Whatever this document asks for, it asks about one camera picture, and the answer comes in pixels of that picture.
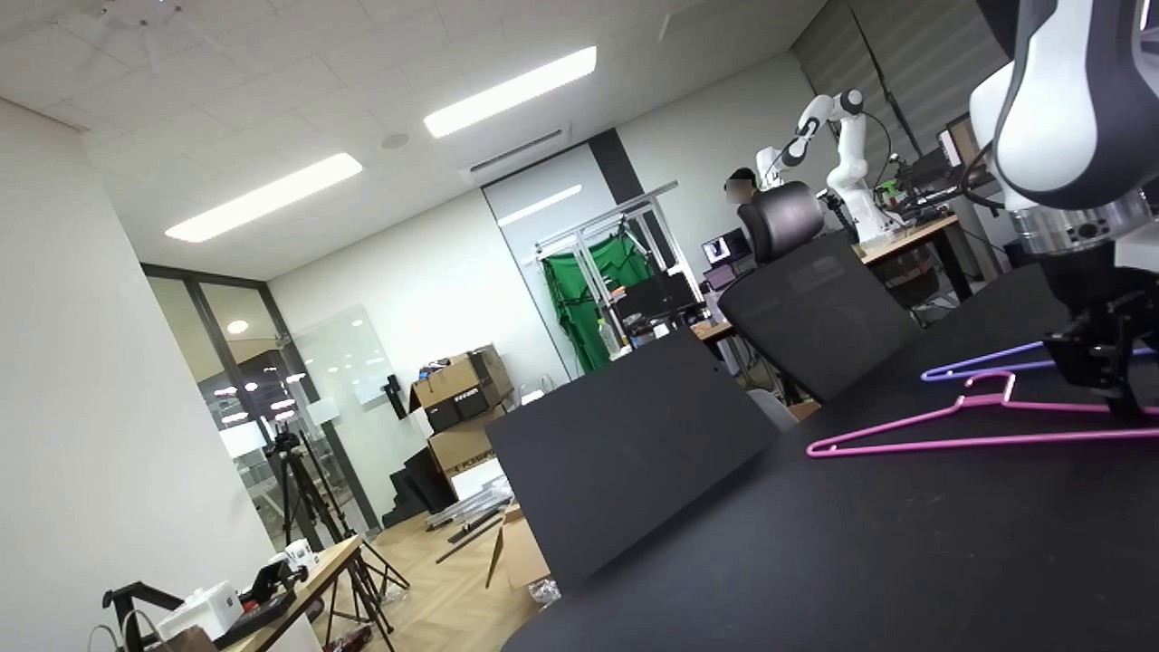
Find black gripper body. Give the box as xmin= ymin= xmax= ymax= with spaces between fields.
xmin=1044 ymin=263 xmax=1159 ymax=350

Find pink hanger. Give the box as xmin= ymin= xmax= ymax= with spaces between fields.
xmin=805 ymin=369 xmax=1159 ymax=462

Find lavender hanger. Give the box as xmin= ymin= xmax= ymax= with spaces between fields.
xmin=916 ymin=335 xmax=1064 ymax=385

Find large tilted monitor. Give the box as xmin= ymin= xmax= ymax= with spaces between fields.
xmin=940 ymin=117 xmax=977 ymax=175

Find black mesh office chair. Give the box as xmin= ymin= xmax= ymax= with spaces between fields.
xmin=721 ymin=178 xmax=922 ymax=410

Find grey window blinds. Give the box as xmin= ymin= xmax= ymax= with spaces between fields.
xmin=789 ymin=0 xmax=1006 ymax=155

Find person with dark hair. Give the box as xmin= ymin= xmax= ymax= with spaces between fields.
xmin=721 ymin=165 xmax=765 ymax=202

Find small computer monitor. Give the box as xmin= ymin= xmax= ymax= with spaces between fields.
xmin=703 ymin=224 xmax=753 ymax=266

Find black rounded board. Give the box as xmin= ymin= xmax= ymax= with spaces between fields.
xmin=487 ymin=329 xmax=781 ymax=592

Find silver clothes rack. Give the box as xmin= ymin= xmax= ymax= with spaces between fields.
xmin=529 ymin=178 xmax=680 ymax=367

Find green cloth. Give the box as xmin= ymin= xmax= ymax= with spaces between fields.
xmin=539 ymin=230 xmax=663 ymax=377

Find ceiling air vent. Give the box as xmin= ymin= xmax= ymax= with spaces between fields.
xmin=467 ymin=121 xmax=573 ymax=178

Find wooden stick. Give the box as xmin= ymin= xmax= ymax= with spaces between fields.
xmin=482 ymin=521 xmax=512 ymax=590

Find long ceiling light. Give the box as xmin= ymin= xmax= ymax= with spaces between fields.
xmin=164 ymin=147 xmax=368 ymax=245
xmin=420 ymin=42 xmax=601 ymax=140

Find closed cardboard box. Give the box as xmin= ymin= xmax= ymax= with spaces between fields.
xmin=427 ymin=411 xmax=503 ymax=476

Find open cardboard box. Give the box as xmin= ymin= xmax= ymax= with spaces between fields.
xmin=411 ymin=340 xmax=517 ymax=418

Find small wooden table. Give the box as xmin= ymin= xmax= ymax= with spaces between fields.
xmin=229 ymin=534 xmax=368 ymax=652

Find glass partition door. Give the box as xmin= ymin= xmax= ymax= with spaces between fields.
xmin=141 ymin=263 xmax=354 ymax=545

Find white box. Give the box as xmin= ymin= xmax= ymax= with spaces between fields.
xmin=158 ymin=579 xmax=247 ymax=644

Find wall whiteboard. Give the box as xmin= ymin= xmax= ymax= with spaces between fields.
xmin=293 ymin=304 xmax=395 ymax=411

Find black camera tripod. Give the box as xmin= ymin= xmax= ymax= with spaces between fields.
xmin=263 ymin=422 xmax=415 ymax=607

